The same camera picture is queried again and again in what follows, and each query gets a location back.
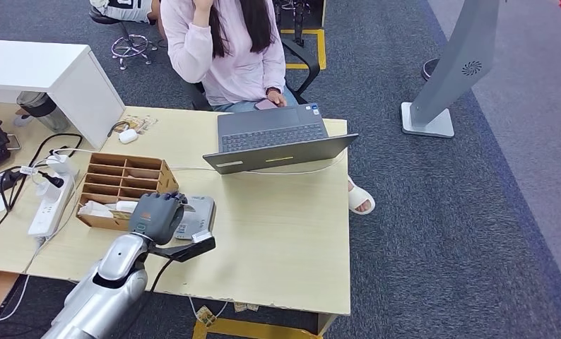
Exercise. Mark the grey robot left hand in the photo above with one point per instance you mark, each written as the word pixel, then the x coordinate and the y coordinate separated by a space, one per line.
pixel 156 217

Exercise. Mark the black equipment stand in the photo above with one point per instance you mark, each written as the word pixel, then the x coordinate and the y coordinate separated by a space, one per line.
pixel 300 18

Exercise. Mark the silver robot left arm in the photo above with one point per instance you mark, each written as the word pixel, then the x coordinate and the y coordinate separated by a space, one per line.
pixel 107 285

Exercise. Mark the yellow floor tape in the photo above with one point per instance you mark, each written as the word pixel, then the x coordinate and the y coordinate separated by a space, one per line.
pixel 243 330

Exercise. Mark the patterned room key card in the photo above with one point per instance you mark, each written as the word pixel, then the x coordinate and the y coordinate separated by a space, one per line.
pixel 121 215

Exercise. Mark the white power strip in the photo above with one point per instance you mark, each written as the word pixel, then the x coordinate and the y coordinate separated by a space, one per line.
pixel 49 210

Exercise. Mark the hanging patterned tag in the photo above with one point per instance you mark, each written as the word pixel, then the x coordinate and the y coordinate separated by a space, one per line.
pixel 206 316

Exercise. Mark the white paper card sleeve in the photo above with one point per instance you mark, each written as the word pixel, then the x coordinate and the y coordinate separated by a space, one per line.
pixel 94 209
pixel 126 206

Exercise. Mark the wooden compartment organizer box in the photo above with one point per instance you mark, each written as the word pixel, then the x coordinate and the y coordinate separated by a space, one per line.
pixel 121 180

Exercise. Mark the pile of patterned cards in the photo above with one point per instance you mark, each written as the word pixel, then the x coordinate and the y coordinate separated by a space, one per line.
pixel 141 122

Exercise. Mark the black power plug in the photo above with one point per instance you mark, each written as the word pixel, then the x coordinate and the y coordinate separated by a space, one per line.
pixel 54 179

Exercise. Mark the black camera bracket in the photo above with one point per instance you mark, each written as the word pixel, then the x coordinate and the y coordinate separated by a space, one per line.
pixel 182 251

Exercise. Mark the person's left hand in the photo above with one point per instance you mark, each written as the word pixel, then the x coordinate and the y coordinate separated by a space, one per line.
pixel 276 97

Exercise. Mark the grey kiosk stand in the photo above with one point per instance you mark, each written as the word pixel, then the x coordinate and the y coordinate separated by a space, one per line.
pixel 454 56

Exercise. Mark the small paper label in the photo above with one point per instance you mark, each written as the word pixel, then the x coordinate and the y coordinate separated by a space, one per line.
pixel 246 307

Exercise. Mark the pink smartphone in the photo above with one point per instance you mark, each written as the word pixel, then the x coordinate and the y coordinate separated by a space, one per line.
pixel 265 105

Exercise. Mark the white power plug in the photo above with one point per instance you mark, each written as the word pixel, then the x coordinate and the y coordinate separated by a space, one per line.
pixel 48 191

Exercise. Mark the white earbuds case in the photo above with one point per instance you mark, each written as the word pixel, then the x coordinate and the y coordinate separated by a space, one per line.
pixel 128 136

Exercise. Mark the person's right hand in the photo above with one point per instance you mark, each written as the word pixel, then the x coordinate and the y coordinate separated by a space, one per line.
pixel 203 10

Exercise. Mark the person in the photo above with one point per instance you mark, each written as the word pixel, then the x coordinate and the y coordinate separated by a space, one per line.
pixel 123 9
pixel 243 70

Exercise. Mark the white slipper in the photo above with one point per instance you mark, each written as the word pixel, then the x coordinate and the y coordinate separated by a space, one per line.
pixel 359 197

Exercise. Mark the white charger adapter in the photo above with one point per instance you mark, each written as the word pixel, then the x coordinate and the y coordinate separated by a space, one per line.
pixel 61 164

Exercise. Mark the dark round base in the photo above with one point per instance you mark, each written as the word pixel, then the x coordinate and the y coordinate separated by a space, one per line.
pixel 429 70

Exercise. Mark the person's right forearm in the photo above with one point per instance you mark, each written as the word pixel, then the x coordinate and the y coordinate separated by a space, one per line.
pixel 191 47

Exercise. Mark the white cabinet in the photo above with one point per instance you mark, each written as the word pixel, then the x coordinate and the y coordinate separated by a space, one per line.
pixel 36 66

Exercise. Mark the person's left forearm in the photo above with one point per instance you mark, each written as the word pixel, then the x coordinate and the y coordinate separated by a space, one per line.
pixel 276 75

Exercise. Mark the black stool chrome base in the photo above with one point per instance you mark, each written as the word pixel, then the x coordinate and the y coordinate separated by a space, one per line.
pixel 130 47

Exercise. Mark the grey tumbler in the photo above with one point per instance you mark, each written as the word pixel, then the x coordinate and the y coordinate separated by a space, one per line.
pixel 44 110

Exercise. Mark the grey laptop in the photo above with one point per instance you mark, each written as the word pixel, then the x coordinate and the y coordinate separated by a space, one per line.
pixel 269 121

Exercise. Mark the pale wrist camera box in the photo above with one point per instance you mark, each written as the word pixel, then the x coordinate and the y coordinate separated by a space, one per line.
pixel 203 237

